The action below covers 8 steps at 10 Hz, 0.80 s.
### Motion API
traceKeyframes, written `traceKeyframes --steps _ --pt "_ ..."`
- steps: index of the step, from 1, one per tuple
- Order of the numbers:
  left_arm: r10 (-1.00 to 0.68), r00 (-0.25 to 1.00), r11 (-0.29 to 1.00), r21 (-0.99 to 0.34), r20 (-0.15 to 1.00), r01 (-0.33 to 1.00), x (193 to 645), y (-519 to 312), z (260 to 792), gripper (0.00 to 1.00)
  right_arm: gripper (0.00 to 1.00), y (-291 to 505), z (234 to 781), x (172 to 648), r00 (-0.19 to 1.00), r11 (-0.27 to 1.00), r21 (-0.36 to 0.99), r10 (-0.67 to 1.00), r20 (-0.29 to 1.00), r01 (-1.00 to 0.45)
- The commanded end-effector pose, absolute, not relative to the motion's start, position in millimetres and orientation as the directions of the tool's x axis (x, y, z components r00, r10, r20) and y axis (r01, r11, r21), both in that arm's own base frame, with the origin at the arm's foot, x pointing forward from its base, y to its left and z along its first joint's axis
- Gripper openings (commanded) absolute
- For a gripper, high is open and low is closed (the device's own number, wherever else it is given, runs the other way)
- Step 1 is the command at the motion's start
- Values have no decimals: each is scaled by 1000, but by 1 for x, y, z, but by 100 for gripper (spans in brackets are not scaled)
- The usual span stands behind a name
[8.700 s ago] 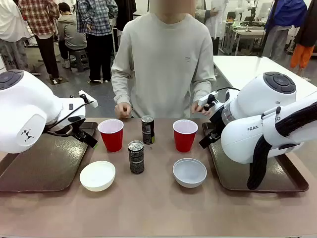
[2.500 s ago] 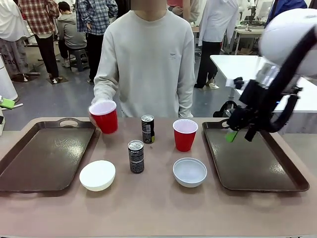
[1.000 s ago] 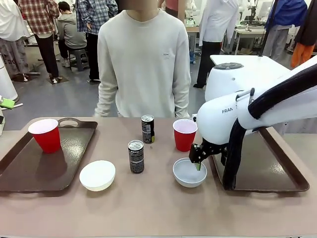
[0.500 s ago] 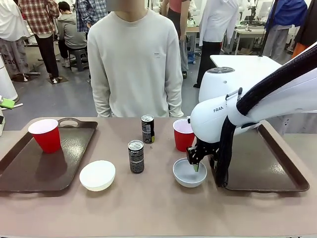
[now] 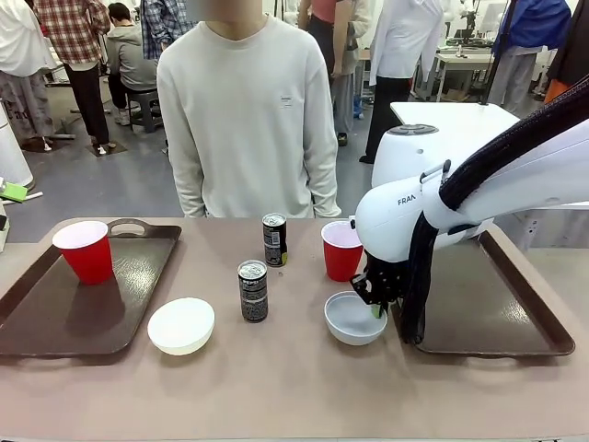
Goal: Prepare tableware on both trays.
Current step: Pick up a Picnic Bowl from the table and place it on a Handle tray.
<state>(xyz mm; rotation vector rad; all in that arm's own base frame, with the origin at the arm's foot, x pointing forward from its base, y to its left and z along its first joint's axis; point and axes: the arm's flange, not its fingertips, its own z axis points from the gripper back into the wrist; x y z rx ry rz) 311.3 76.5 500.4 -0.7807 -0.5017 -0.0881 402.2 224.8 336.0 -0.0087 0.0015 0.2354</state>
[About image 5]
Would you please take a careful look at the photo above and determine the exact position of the green white object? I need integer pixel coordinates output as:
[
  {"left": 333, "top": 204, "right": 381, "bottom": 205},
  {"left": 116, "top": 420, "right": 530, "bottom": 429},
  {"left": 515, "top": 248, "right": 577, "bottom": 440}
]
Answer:
[{"left": 0, "top": 181, "right": 29, "bottom": 203}]

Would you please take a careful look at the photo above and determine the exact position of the person in cream sweatshirt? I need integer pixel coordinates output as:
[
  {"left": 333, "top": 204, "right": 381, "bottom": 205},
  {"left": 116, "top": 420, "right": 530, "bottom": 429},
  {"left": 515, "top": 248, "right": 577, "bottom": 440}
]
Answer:
[{"left": 156, "top": 8, "right": 342, "bottom": 219}]

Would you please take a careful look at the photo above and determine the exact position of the person in white coat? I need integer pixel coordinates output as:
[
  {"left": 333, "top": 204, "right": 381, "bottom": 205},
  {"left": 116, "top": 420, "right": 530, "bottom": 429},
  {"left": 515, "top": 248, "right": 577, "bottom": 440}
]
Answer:
[{"left": 358, "top": 0, "right": 445, "bottom": 165}]

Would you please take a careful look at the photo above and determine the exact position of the white lab table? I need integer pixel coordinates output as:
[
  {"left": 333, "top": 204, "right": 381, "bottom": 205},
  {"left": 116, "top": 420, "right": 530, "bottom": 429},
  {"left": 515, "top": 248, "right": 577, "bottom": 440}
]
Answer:
[{"left": 432, "top": 45, "right": 494, "bottom": 103}]

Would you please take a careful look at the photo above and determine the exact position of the person in pink top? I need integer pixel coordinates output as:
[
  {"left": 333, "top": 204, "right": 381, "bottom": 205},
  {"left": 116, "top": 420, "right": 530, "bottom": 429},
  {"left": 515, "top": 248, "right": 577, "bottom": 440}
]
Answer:
[{"left": 297, "top": 0, "right": 373, "bottom": 139}]

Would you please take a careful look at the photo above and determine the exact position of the seated person in grey hoodie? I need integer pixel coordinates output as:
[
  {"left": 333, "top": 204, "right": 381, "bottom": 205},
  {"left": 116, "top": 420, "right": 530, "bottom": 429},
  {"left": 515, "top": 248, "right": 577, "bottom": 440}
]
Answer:
[{"left": 104, "top": 2, "right": 160, "bottom": 126}]

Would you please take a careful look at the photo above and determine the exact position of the white robot base unit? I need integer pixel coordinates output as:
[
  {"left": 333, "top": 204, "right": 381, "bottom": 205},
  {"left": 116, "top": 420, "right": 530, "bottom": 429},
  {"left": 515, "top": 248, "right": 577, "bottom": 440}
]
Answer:
[{"left": 371, "top": 100, "right": 525, "bottom": 188}]

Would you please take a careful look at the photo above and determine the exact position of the red plastic cup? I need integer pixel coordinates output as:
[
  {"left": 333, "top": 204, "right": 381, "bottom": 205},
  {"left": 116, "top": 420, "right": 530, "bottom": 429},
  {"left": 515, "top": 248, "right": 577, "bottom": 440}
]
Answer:
[
  {"left": 52, "top": 220, "right": 115, "bottom": 285},
  {"left": 320, "top": 221, "right": 365, "bottom": 283}
]

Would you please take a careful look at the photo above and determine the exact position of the person in blue jacket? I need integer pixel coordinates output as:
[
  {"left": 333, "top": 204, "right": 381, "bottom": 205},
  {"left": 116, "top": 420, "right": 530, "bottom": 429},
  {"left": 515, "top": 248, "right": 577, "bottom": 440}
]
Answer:
[{"left": 486, "top": 0, "right": 573, "bottom": 119}]

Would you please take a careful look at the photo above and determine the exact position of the grey plastic stool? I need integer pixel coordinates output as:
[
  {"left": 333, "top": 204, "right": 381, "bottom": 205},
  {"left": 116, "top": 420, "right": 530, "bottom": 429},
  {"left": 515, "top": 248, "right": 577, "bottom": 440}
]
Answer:
[{"left": 124, "top": 88, "right": 164, "bottom": 134}]

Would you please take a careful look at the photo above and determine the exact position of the black pepsi can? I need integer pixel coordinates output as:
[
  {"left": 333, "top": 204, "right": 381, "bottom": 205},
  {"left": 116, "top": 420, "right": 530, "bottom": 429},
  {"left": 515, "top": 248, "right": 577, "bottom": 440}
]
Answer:
[
  {"left": 261, "top": 212, "right": 289, "bottom": 268},
  {"left": 237, "top": 260, "right": 270, "bottom": 323}
]

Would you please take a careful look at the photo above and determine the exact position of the black braided cable bundle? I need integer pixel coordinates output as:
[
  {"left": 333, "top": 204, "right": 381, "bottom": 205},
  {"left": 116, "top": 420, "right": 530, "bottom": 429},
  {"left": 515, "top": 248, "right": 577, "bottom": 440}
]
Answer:
[{"left": 401, "top": 106, "right": 546, "bottom": 346}]

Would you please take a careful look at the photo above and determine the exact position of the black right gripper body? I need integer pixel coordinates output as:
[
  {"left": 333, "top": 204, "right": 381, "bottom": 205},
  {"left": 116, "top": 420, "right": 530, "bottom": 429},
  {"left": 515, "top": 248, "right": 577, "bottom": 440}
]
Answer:
[{"left": 361, "top": 251, "right": 410, "bottom": 306}]

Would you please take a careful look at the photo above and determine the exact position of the white bowl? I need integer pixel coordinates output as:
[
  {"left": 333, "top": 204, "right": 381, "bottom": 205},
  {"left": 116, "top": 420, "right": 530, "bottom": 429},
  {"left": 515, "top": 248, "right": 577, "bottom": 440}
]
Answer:
[
  {"left": 146, "top": 297, "right": 216, "bottom": 356},
  {"left": 324, "top": 290, "right": 388, "bottom": 347}
]

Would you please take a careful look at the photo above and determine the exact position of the brown plastic tray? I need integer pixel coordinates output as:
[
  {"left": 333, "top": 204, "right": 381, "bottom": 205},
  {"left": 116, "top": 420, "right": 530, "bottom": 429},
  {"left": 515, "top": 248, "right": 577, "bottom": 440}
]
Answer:
[
  {"left": 0, "top": 217, "right": 183, "bottom": 357},
  {"left": 404, "top": 228, "right": 577, "bottom": 357}
]

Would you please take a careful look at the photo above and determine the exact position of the person in plaid shirt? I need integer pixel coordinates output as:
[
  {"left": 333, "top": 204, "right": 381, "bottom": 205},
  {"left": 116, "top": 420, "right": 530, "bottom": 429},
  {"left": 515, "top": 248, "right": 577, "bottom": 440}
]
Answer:
[{"left": 32, "top": 0, "right": 117, "bottom": 155}]

